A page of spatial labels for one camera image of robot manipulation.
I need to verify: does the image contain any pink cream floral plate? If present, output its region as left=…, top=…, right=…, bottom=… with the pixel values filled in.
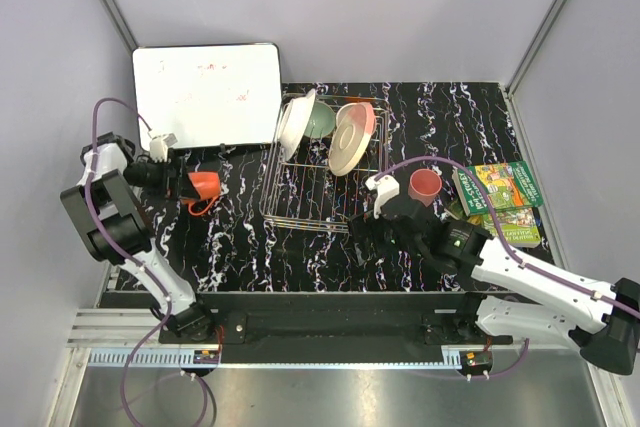
left=328, top=102, right=376, bottom=177

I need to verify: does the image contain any pink plastic cup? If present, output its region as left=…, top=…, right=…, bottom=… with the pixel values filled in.
left=408, top=169, right=442, bottom=207

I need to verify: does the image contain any purple cable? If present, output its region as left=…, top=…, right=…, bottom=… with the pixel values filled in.
left=82, top=96, right=216, bottom=426
left=374, top=155, right=640, bottom=381

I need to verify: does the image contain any grey slotted cable duct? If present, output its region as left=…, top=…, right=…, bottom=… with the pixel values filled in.
left=87, top=344, right=464, bottom=369

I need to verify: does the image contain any black marble pattern mat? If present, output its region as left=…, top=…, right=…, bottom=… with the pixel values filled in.
left=142, top=82, right=521, bottom=294

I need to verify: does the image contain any white whiteboard black frame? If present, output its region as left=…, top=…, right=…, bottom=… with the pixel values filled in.
left=132, top=43, right=282, bottom=149

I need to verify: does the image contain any orange mug white inside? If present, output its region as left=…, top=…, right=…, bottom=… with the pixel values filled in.
left=184, top=171, right=221, bottom=217

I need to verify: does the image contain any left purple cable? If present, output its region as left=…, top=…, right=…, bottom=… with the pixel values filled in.
left=82, top=96, right=216, bottom=426

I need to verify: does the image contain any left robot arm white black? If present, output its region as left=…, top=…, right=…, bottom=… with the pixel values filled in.
left=60, top=132, right=220, bottom=343

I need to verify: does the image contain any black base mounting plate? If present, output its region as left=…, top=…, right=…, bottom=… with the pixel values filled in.
left=160, top=293, right=512, bottom=366

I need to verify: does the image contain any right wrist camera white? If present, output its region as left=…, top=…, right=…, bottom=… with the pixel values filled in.
left=365, top=174, right=400, bottom=219

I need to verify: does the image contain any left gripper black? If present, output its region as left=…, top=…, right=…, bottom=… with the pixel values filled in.
left=122, top=156, right=199, bottom=201

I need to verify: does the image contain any green children's book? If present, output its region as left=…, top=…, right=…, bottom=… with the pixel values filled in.
left=453, top=161, right=544, bottom=216

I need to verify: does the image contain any large white plate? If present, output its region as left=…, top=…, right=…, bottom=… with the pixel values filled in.
left=276, top=89, right=316, bottom=161

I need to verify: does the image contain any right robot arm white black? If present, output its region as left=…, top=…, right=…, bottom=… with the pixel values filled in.
left=347, top=195, right=639, bottom=376

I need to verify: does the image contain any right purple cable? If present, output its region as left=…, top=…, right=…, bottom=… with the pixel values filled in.
left=374, top=155, right=640, bottom=381

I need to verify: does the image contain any green ceramic bowl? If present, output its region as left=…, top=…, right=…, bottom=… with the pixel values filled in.
left=304, top=101, right=336, bottom=139

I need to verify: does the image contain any wire dish rack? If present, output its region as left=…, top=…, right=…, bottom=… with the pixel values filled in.
left=260, top=95, right=391, bottom=233

